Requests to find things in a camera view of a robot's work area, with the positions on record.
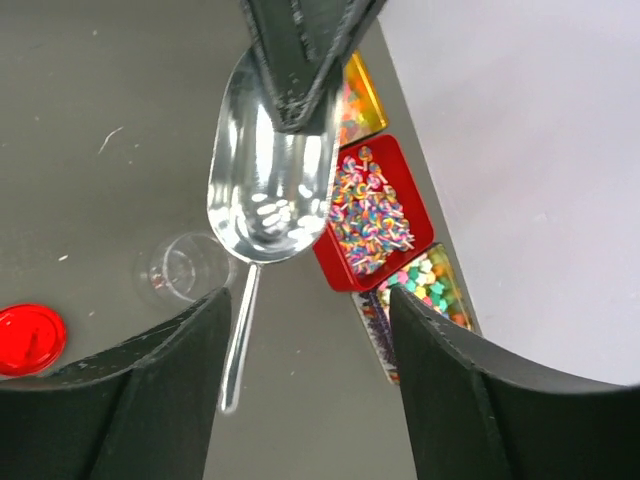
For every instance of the red jar lid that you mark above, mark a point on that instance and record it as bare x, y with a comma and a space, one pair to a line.
33, 337

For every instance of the clear plastic jar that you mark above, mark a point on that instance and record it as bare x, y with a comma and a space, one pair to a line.
182, 269

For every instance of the patterned tin of pastel candies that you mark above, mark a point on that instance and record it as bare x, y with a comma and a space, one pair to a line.
431, 278

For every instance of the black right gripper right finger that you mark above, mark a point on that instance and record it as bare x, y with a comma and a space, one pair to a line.
475, 410

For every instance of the silver metal scoop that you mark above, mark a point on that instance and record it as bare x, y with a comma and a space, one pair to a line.
269, 192

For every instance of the red tin of lollipop candies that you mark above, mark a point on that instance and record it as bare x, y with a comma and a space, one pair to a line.
377, 222

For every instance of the gold tin of gummy candies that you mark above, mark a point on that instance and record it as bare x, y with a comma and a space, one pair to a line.
363, 113

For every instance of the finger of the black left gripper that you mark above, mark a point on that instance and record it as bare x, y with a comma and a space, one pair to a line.
279, 57
327, 32

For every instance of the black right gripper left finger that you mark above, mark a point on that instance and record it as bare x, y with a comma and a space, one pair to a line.
143, 409

